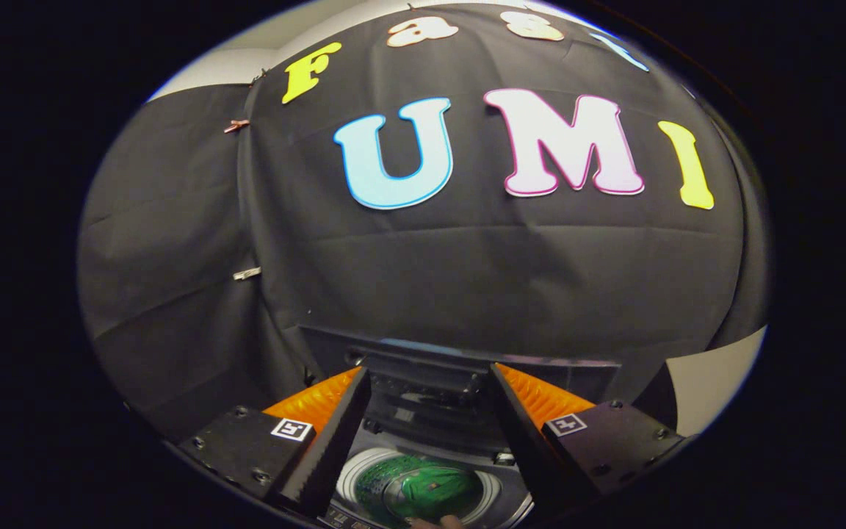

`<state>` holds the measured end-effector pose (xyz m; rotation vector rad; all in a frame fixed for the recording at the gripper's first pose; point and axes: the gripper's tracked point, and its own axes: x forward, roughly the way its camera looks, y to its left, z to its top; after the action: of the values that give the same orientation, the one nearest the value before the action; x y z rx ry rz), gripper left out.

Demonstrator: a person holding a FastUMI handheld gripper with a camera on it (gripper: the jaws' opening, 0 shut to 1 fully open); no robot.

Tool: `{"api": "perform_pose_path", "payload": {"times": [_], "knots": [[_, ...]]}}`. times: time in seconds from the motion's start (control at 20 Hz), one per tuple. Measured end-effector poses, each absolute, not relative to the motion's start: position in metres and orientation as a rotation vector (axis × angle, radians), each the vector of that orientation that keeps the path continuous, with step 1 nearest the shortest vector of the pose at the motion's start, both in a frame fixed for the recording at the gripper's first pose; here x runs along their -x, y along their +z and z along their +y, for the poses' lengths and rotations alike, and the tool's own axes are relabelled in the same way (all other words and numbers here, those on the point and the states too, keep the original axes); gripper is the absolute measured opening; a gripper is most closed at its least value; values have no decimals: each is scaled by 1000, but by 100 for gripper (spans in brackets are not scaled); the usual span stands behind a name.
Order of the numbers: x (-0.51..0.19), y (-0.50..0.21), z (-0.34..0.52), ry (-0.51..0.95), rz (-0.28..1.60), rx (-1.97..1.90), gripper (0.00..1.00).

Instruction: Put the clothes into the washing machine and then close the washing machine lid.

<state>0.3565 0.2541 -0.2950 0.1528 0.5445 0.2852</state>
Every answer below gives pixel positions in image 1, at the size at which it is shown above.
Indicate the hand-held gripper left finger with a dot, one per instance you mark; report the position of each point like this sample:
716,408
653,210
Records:
335,441

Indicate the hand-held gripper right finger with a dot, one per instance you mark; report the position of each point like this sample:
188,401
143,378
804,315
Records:
522,433

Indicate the green polo shirt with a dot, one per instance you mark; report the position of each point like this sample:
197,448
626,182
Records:
434,488

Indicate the brown clothes peg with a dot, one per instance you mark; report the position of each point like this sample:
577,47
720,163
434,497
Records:
236,126

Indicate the black backdrop cloth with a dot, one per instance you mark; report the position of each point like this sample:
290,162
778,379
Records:
467,272

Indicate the silver clip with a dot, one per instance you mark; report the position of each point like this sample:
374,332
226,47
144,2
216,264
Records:
247,273

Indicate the small black clip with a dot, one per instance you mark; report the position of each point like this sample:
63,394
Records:
258,76

